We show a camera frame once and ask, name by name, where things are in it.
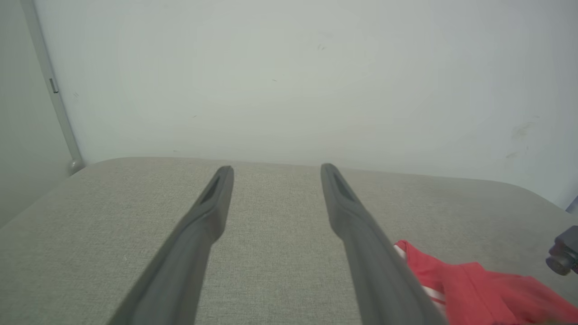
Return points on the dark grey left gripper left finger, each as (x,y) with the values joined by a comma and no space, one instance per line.
(185,253)

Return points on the grey vertical wall trim strip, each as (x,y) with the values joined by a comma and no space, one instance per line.
(54,90)

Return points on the red and white jersey garment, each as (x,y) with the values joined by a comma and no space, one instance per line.
(487,293)

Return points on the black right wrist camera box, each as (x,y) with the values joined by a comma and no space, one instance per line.
(564,253)

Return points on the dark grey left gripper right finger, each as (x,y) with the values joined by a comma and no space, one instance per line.
(375,262)

